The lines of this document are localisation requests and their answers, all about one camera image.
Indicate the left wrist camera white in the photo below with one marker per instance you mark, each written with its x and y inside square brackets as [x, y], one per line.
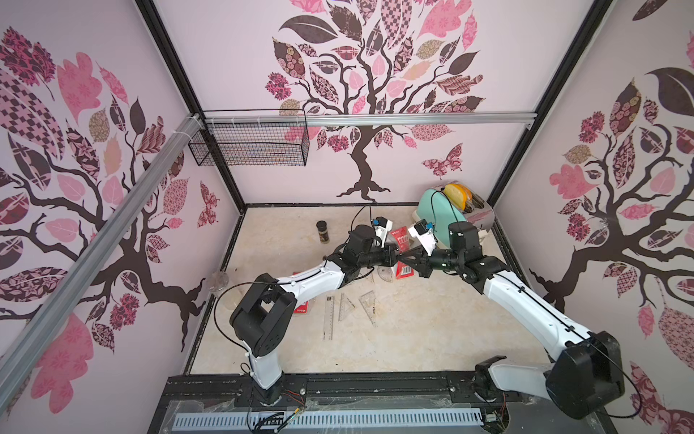
[382, 227]

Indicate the red ruler set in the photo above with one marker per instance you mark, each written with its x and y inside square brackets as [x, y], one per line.
[402, 237]
[403, 270]
[302, 309]

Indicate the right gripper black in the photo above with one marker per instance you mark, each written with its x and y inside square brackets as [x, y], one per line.
[425, 259]

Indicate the aluminium rail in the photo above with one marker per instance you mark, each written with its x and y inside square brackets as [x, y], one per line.
[368, 118]
[23, 355]

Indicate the aluminium rail back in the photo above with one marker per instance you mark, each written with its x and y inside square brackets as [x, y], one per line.
[368, 118]

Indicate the aluminium rail left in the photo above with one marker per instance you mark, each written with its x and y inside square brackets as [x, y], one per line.
[23, 355]

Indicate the black lid spice jar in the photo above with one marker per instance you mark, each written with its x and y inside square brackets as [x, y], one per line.
[323, 233]

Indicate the white slotted cable duct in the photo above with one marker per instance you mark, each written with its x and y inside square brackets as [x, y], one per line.
[279, 422]

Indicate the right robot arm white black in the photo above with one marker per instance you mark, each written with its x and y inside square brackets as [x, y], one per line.
[585, 370]

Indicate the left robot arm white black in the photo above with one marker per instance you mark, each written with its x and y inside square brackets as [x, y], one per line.
[261, 319]

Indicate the black wire basket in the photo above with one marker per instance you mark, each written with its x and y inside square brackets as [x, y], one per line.
[271, 137]

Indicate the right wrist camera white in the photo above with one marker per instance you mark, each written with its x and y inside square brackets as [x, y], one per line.
[423, 232]

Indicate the yellow toast slice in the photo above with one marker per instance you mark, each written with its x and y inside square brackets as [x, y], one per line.
[460, 196]

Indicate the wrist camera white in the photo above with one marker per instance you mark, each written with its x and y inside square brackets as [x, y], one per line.
[423, 232]
[382, 227]

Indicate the mint green toaster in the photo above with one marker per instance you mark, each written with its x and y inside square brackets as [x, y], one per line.
[437, 209]

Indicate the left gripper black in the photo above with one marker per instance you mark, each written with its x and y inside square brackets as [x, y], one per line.
[388, 259]

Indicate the clear plastic cup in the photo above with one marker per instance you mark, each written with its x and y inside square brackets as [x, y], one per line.
[218, 282]

